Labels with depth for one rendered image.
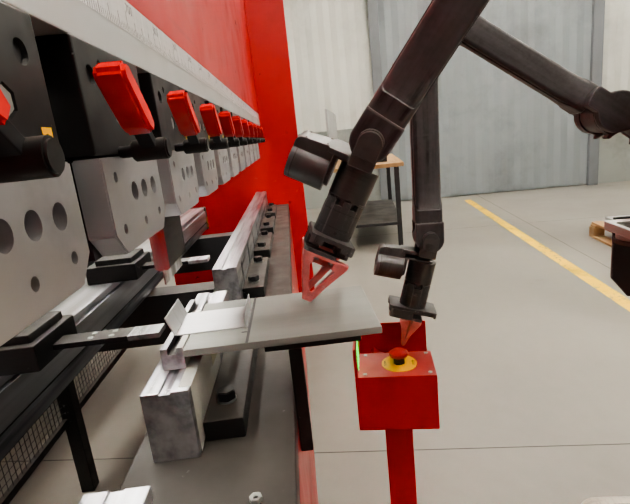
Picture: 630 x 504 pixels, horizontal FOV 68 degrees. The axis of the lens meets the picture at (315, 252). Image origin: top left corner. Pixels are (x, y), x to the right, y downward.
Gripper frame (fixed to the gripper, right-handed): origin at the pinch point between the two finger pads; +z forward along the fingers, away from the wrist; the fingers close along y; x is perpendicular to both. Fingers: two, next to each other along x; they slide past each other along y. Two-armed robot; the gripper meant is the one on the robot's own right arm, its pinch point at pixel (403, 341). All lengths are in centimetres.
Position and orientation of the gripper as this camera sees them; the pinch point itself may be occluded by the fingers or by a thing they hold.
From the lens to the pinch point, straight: 110.3
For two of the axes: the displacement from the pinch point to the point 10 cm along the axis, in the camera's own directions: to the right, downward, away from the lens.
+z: -1.6, 9.5, 2.7
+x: -1.1, 2.5, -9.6
